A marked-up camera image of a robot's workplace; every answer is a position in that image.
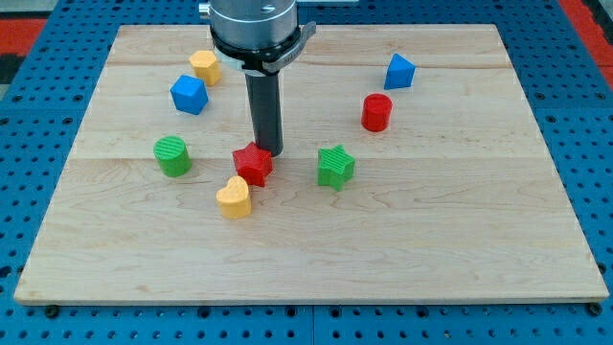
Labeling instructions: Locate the blue triangle block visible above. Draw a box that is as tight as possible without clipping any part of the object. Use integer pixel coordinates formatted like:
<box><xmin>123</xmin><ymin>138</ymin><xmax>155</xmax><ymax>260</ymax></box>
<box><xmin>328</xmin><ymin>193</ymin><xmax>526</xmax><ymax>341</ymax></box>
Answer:
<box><xmin>384</xmin><ymin>54</ymin><xmax>417</xmax><ymax>90</ymax></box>

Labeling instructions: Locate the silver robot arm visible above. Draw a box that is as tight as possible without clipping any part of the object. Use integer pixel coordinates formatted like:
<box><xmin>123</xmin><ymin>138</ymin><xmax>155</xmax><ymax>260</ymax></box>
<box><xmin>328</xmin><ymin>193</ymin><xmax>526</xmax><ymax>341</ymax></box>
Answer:
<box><xmin>198</xmin><ymin>0</ymin><xmax>316</xmax><ymax>156</ymax></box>

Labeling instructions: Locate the yellow heart block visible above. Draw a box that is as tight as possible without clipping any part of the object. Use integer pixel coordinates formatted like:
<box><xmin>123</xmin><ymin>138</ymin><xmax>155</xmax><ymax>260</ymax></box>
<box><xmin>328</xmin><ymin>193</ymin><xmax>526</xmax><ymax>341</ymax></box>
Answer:
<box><xmin>216</xmin><ymin>175</ymin><xmax>252</xmax><ymax>219</ymax></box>

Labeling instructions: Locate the yellow hexagon block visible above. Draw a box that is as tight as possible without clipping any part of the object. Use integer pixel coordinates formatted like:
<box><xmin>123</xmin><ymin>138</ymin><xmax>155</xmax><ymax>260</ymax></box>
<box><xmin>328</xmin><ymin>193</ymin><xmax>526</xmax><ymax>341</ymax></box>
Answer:
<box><xmin>189</xmin><ymin>51</ymin><xmax>221</xmax><ymax>86</ymax></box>

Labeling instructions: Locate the red cylinder block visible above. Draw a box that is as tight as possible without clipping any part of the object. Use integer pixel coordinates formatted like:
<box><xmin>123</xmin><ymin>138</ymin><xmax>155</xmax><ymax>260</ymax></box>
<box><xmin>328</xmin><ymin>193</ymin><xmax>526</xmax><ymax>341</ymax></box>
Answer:
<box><xmin>361</xmin><ymin>93</ymin><xmax>393</xmax><ymax>132</ymax></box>

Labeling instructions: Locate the red star block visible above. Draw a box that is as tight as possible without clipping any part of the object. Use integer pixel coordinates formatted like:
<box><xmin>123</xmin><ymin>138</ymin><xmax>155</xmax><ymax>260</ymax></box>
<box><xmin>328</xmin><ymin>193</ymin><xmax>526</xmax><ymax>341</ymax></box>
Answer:
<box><xmin>232</xmin><ymin>142</ymin><xmax>273</xmax><ymax>187</ymax></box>

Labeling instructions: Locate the blue cube block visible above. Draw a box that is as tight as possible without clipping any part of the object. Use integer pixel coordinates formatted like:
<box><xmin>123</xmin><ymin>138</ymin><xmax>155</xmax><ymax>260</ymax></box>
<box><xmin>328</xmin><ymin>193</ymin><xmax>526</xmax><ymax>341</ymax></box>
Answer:
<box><xmin>170</xmin><ymin>75</ymin><xmax>209</xmax><ymax>115</ymax></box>

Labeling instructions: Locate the green cylinder block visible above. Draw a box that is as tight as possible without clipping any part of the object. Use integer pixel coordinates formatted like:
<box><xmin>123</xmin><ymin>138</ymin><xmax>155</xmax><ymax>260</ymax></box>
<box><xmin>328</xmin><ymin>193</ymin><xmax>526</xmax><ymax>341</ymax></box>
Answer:
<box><xmin>153</xmin><ymin>135</ymin><xmax>192</xmax><ymax>177</ymax></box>

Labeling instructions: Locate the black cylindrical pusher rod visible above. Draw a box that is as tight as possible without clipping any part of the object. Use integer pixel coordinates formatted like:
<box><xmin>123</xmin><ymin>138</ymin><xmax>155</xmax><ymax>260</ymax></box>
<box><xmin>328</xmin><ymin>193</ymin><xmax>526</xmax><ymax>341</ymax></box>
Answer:
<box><xmin>245</xmin><ymin>75</ymin><xmax>284</xmax><ymax>157</ymax></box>

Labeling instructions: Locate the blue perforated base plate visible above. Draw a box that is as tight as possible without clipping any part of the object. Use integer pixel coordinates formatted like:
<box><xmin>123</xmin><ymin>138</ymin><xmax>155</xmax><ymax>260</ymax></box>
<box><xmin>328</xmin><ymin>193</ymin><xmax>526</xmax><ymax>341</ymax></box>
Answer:
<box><xmin>1</xmin><ymin>0</ymin><xmax>612</xmax><ymax>344</ymax></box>

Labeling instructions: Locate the wooden board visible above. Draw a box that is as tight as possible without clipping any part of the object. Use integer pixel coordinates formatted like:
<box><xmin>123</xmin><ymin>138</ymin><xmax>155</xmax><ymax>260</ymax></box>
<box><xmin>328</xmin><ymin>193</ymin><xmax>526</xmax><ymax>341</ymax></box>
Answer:
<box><xmin>14</xmin><ymin>24</ymin><xmax>609</xmax><ymax>306</ymax></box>

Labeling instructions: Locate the green star block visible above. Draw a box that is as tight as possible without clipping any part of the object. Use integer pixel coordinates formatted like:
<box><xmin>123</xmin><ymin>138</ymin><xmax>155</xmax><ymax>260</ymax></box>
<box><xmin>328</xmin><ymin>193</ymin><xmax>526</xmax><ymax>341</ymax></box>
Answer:
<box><xmin>317</xmin><ymin>145</ymin><xmax>355</xmax><ymax>191</ymax></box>

